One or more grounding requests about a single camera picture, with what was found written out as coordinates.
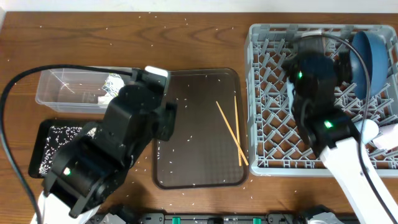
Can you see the wooden chopstick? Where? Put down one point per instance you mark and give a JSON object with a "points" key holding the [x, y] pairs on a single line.
{"points": [[241, 156], [237, 130]]}

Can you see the pink plastic cup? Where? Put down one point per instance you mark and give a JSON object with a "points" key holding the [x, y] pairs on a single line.
{"points": [[387, 138]]}

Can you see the black waste bin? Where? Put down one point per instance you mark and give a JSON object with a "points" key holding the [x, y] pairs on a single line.
{"points": [[71, 149]]}

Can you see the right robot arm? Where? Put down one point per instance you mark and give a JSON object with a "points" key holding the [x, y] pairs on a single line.
{"points": [[327, 129]]}

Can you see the brown serving tray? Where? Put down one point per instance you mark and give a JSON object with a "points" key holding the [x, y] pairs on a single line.
{"points": [[201, 151]]}

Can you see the light blue plastic cup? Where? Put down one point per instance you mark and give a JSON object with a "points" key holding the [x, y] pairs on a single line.
{"points": [[370, 131]]}

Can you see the white tissue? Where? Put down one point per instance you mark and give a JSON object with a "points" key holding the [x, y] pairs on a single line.
{"points": [[104, 100]]}

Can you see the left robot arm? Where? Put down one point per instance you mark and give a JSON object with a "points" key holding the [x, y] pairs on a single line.
{"points": [[94, 164]]}

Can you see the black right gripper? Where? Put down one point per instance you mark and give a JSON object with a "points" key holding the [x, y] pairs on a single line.
{"points": [[343, 68]]}

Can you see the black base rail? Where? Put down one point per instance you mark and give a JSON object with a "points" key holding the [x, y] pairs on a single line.
{"points": [[123, 214]]}

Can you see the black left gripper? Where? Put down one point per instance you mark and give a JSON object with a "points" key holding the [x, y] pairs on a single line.
{"points": [[171, 114]]}

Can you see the light blue rice bowl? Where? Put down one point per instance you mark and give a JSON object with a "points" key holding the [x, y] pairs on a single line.
{"points": [[290, 90]]}

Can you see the clear plastic bin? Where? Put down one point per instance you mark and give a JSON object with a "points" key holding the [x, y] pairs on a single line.
{"points": [[68, 90]]}

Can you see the grey dishwasher rack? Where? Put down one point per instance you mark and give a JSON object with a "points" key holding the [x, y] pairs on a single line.
{"points": [[275, 148]]}

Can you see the dark blue plate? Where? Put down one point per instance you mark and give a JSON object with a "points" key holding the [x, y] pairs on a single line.
{"points": [[373, 51]]}

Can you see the yellow snack wrapper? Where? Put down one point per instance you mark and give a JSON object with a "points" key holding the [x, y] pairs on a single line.
{"points": [[113, 84]]}

